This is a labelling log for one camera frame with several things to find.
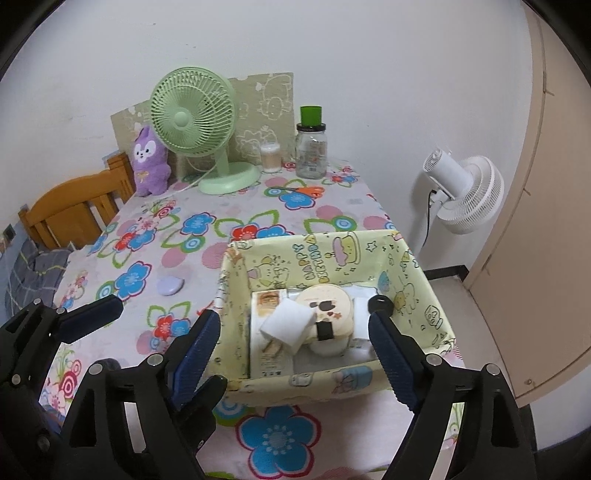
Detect floral tablecloth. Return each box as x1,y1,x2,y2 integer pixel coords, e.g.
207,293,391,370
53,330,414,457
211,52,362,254
40,165,412,479

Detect purple plush toy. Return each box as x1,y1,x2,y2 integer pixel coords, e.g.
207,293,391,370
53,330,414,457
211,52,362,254
131,125,171,197

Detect green desk fan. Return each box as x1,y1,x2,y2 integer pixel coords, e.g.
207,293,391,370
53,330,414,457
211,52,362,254
149,66,260,195

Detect orange handled scissors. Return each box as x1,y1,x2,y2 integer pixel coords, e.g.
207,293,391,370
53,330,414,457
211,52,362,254
280,186,325,199

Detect white remote with sticker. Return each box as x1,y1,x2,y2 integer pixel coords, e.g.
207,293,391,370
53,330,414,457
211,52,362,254
249,289,294,379

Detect cream round tape measure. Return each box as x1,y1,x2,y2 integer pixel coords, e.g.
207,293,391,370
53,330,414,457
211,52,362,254
295,284,353,357

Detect white 45W power adapter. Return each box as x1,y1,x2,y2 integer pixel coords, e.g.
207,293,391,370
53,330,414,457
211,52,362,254
346,286,377,363

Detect glass jar green lid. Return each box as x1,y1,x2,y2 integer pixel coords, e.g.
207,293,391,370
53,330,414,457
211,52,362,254
294,105,328,180

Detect small white plug charger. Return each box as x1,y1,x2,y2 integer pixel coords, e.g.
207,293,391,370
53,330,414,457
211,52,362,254
259,298,317,355

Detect grey plaid bedding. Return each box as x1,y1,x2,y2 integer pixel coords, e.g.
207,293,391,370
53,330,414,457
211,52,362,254
3,239,71,319

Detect white standing fan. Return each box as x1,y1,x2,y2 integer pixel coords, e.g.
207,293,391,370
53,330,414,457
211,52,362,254
414,148,505,254

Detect yellow cartoon fabric storage box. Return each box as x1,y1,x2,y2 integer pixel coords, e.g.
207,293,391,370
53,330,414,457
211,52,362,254
207,230,456,406

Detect clear cotton swab container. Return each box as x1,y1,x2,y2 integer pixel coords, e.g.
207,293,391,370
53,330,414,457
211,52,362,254
259,142,283,173

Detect beige cartoon placemat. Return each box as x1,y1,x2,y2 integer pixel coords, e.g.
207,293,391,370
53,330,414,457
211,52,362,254
111,72,296,165

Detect lavender oval case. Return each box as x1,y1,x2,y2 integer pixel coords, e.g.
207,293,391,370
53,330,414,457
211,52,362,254
156,275,185,297

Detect beige wooden door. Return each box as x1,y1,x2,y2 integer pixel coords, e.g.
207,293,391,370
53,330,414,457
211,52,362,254
465,8,590,406

